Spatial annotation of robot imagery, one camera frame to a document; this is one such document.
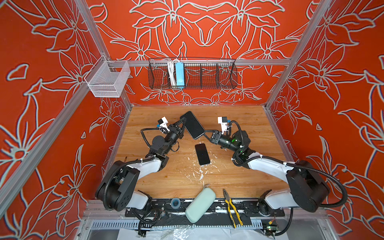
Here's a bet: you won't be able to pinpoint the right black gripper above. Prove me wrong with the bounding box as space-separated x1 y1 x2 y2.
201 130 242 155

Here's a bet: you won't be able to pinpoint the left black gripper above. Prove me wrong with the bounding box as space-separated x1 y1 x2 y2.
162 119 185 156

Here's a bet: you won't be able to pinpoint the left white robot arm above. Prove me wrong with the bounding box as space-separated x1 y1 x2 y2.
95 117 187 212

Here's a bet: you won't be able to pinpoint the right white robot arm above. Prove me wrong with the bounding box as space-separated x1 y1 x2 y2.
208 117 348 216

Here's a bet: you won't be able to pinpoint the mint green glasses case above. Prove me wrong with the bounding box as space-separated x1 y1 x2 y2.
185 188 216 224

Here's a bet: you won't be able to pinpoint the light blue box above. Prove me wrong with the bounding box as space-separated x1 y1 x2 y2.
175 62 185 89

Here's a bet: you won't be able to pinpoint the blue tape roll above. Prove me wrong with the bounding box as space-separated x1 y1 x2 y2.
170 198 181 209

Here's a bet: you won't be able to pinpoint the green circuit board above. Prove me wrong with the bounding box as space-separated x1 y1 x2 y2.
263 220 278 234

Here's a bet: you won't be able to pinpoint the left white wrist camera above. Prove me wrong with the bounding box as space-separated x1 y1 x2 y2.
157 117 170 133

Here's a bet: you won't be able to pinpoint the black wire wall basket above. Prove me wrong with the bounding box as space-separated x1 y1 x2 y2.
148 57 238 90

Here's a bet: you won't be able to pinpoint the yellow handled pliers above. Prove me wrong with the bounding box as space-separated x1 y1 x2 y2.
223 189 244 229

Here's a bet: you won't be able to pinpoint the clear plastic wall bin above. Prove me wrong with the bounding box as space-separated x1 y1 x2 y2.
85 56 131 98

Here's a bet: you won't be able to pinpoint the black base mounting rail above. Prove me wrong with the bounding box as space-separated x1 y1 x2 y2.
125 198 288 230

